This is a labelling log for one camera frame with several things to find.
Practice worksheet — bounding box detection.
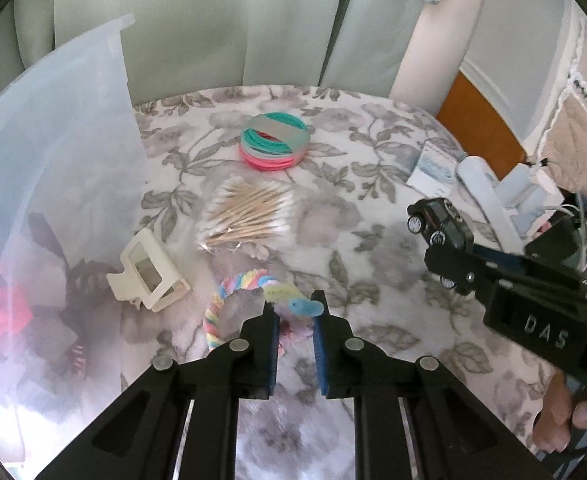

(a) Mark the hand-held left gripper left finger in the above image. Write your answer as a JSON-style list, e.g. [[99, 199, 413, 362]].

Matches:
[[36, 304, 281, 480]]

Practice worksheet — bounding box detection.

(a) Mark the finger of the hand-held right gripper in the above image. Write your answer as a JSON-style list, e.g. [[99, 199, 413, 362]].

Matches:
[[424, 244, 499, 307], [472, 242, 587, 288]]

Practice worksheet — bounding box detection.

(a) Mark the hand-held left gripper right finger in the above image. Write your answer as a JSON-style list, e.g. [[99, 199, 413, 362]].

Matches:
[[311, 290, 554, 480]]

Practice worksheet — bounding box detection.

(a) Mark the black toy car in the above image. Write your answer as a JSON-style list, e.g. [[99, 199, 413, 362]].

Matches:
[[406, 197, 477, 293]]

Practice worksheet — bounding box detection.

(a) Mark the pastel rainbow rope ring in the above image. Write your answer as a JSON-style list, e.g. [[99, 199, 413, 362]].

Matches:
[[203, 269, 324, 358]]

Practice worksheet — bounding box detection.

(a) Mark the cream hair claw clip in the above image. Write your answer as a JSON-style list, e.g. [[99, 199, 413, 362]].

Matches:
[[106, 227, 191, 313]]

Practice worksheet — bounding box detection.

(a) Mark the pink and teal hair-tie pack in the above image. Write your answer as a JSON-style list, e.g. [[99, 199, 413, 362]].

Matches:
[[238, 111, 311, 173]]

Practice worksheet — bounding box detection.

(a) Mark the black lace headband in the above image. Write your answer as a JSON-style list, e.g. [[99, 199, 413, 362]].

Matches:
[[26, 212, 119, 376]]

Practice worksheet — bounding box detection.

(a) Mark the pink bar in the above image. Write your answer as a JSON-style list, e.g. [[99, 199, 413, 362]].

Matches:
[[0, 260, 34, 356]]

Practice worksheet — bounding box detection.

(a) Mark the clear plastic storage container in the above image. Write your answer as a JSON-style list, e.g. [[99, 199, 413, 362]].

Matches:
[[0, 14, 149, 466]]

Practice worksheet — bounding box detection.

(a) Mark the person's right hand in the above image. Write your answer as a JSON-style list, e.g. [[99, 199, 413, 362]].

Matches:
[[532, 370, 587, 453]]

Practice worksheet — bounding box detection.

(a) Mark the black power adapter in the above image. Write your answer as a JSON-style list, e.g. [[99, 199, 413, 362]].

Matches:
[[526, 217, 581, 271]]

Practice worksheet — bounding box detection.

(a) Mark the white charger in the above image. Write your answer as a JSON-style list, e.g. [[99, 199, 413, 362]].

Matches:
[[493, 162, 569, 216]]

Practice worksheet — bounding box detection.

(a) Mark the white power strip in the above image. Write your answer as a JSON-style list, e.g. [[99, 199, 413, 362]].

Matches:
[[455, 156, 524, 256]]

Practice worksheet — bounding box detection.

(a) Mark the face mask packet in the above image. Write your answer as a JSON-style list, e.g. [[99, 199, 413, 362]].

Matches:
[[406, 141, 461, 196]]

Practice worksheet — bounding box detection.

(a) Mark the bag of cotton swabs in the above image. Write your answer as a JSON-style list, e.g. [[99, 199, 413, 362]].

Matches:
[[196, 175, 301, 256]]

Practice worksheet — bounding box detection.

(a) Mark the beige lace-trimmed quilt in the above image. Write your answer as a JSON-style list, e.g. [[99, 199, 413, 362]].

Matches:
[[538, 15, 587, 196]]

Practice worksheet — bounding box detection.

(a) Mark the pale green curtain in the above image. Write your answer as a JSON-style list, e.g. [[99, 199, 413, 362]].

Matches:
[[0, 0, 424, 106]]

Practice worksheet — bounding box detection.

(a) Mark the bundle of white cables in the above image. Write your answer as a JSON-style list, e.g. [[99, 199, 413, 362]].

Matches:
[[538, 157, 587, 276]]

